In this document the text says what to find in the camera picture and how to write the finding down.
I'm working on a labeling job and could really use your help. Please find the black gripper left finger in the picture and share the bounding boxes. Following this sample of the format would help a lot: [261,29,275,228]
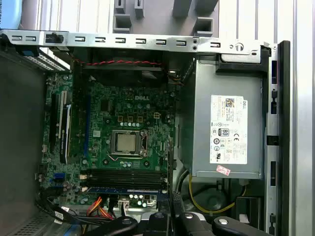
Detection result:
[97,212,172,236]

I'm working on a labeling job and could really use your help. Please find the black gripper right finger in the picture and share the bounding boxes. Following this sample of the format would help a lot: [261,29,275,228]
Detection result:
[172,193,269,236]

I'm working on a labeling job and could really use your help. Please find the RAM slot black clips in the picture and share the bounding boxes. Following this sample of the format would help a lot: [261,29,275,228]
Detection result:
[80,180,168,187]
[80,169,168,175]

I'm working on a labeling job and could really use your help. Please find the RAM slot white clips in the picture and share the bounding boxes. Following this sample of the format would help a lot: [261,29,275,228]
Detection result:
[80,174,168,180]

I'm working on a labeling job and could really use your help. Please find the black expansion slot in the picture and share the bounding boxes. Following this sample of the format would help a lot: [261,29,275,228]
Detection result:
[50,94,57,153]

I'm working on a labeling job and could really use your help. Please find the white expansion slot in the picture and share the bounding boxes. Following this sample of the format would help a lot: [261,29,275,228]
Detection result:
[58,90,67,140]

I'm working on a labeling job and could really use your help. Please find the white board connector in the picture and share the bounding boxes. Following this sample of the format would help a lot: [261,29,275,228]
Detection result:
[117,198,130,215]

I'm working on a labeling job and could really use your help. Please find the metal locking lever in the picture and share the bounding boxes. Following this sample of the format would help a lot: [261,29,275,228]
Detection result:
[108,131,148,161]

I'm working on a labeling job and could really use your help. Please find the black CPU socket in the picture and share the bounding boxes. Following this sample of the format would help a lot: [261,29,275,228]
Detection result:
[109,129,150,162]

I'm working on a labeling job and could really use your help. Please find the silver CPU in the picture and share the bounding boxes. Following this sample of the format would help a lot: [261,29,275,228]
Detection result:
[116,134,136,152]

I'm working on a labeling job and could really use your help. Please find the metal socket cover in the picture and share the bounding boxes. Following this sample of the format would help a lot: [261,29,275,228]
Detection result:
[110,129,142,155]

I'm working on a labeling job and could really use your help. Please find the grey power supply unit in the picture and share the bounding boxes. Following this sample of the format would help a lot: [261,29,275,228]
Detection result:
[177,55,269,180]

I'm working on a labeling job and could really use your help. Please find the green motherboard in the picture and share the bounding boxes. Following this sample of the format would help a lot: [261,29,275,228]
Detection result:
[36,72,178,212]

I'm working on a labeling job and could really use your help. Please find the black case fan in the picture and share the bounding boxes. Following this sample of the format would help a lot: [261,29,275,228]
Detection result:
[82,48,170,87]

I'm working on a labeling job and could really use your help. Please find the black PC case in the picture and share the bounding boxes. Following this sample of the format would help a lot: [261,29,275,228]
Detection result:
[0,28,291,236]

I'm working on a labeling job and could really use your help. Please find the grey parts rack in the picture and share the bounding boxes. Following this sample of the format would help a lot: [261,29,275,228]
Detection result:
[112,0,220,34]

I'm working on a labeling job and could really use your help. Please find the blue card latch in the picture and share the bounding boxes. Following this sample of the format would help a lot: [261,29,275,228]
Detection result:
[21,48,39,58]

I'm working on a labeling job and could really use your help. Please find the yellow wire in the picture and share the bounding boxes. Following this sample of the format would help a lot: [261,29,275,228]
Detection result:
[188,172,247,214]

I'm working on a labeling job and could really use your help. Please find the orange red wire bundle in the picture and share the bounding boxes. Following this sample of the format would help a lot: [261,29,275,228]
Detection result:
[87,196,116,220]

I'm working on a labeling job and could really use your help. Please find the black cable bundle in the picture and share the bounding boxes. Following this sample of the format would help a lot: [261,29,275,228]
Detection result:
[35,190,116,226]

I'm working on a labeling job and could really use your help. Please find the red black twisted wire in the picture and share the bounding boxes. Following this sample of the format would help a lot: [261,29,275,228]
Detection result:
[73,58,163,67]

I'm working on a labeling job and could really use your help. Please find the black rail clip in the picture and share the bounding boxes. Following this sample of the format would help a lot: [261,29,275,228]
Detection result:
[45,32,64,47]

